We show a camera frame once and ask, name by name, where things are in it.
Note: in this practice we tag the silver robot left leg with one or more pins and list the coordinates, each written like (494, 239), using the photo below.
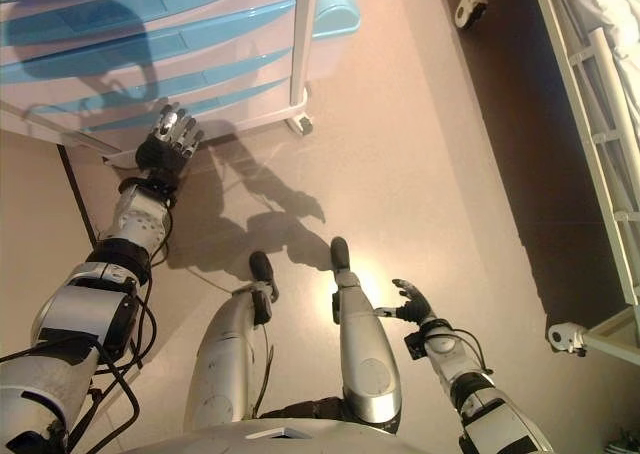
(225, 364)

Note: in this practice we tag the white bin with blue lid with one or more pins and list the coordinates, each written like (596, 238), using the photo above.
(335, 9)

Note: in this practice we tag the cart caster wheel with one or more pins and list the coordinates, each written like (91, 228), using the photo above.
(301, 125)

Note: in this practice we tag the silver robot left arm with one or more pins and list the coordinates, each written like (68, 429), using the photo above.
(75, 314)

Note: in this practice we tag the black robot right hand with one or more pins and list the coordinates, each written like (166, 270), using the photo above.
(415, 309)

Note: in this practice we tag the grey robot torso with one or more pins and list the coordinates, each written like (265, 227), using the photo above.
(280, 439)

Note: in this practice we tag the bed caster wheel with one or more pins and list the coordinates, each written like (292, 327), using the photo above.
(567, 339)
(475, 9)

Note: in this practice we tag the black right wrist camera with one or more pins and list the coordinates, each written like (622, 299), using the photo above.
(414, 345)

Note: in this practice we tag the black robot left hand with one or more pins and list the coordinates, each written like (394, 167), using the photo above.
(165, 154)

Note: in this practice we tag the white medical cart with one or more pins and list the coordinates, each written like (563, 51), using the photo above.
(302, 49)

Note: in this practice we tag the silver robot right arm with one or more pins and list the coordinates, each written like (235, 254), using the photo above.
(480, 399)

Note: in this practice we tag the white hospital bed frame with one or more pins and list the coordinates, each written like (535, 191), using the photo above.
(590, 149)

